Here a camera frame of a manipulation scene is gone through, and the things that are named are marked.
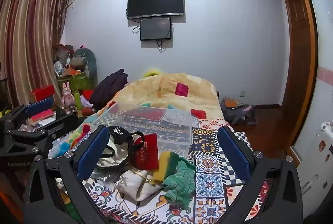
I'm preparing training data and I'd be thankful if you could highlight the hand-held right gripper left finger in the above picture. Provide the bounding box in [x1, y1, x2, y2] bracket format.
[23, 125, 115, 224]

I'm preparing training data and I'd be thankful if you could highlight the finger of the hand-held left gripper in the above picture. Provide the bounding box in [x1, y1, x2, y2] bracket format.
[36, 113, 80, 142]
[16, 98, 55, 120]

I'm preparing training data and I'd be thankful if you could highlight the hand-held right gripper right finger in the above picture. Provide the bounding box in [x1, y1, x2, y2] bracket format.
[216, 125, 304, 224]

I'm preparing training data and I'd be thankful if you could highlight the white tote bag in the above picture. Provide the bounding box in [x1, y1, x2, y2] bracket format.
[96, 133, 142, 170]

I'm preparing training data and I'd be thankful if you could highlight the black pouch with white print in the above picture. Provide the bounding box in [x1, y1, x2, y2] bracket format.
[107, 126, 146, 147]

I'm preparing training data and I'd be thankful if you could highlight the white drawstring pouch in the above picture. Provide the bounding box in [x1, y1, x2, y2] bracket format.
[114, 169, 163, 202]

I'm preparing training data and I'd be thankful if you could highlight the red fabric pouch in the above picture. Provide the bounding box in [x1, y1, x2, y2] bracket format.
[131, 133, 160, 170]

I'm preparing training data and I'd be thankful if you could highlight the green knitted cloth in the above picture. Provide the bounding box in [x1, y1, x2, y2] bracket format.
[161, 155, 197, 210]

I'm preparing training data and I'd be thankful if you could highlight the yellow cloth item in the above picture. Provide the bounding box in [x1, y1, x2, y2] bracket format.
[153, 151, 180, 184]

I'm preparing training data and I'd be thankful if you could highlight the clear plastic storage bin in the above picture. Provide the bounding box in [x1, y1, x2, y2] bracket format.
[92, 102, 199, 149]

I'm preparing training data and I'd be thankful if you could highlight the red box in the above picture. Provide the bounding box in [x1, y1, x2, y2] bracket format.
[29, 85, 56, 103]

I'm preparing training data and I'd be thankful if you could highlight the pink rabbit figure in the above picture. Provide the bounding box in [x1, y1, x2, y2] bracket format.
[62, 82, 75, 113]

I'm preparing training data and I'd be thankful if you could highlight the red cloth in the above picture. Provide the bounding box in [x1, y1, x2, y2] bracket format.
[82, 89, 97, 101]

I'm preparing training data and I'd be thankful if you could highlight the grey backpack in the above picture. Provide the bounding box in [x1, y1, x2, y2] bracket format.
[221, 97, 257, 126]

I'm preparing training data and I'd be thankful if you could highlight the dark purple clothing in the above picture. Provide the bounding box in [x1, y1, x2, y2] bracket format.
[90, 68, 129, 108]

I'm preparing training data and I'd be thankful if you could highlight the grey plush toy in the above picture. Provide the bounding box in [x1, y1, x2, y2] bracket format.
[72, 47, 98, 84]

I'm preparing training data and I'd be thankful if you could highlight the striped brown curtain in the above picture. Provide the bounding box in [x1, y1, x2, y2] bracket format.
[0, 0, 75, 110]

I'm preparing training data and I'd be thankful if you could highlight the white cabinet with stickers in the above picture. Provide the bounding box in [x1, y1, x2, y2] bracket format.
[295, 121, 333, 220]

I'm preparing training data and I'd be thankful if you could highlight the yellow patchwork blanket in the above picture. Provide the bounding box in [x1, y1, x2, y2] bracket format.
[86, 73, 225, 133]

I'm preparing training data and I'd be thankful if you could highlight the yellow plush toy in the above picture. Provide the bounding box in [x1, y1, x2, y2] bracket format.
[142, 70, 161, 78]

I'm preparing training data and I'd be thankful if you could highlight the wooden door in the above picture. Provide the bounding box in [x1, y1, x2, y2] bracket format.
[281, 0, 314, 144]

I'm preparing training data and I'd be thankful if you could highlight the white sliding wardrobe door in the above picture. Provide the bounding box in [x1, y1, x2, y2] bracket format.
[290, 0, 333, 154]

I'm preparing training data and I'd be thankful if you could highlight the black monitor cable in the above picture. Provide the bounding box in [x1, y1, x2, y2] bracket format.
[155, 39, 167, 54]

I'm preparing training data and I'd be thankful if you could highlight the small black wall monitor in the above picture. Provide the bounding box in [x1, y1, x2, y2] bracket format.
[140, 17, 173, 41]

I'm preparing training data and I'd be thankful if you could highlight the wall-mounted black television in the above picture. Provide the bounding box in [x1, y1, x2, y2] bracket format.
[127, 0, 185, 20]

